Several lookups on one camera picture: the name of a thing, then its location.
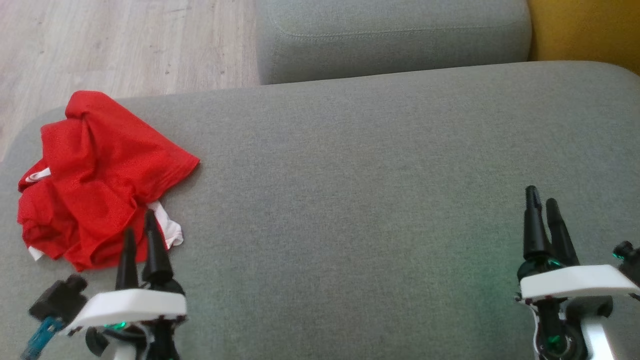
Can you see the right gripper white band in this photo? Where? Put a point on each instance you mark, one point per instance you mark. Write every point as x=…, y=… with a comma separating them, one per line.
x=575, y=282

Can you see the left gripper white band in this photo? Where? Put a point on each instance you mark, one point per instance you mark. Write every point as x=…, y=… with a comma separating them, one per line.
x=135, y=305

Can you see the red shorts with white stripe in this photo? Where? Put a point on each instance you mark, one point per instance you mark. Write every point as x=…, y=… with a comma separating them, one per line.
x=85, y=235

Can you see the red basketball jersey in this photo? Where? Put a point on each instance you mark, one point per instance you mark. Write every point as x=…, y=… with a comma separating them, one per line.
x=115, y=145

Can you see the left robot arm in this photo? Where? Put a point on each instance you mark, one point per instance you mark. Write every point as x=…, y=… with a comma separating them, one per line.
x=120, y=350

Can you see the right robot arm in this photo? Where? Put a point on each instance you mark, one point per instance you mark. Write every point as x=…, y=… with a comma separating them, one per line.
x=597, y=340

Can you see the large grey chaise cushion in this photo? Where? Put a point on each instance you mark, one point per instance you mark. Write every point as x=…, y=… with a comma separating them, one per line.
x=350, y=200

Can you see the wide yellow backrest cushion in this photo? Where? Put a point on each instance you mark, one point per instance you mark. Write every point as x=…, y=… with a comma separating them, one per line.
x=590, y=30

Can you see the grey sofa seat cushion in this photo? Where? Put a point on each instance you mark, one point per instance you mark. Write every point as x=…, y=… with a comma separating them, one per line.
x=390, y=40

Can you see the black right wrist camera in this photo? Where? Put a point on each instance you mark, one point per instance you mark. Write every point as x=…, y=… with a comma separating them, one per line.
x=627, y=257

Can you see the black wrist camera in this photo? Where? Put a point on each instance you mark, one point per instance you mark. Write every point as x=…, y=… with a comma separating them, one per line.
x=57, y=300
x=627, y=257

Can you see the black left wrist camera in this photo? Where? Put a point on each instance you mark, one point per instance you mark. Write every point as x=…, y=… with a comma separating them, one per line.
x=57, y=300

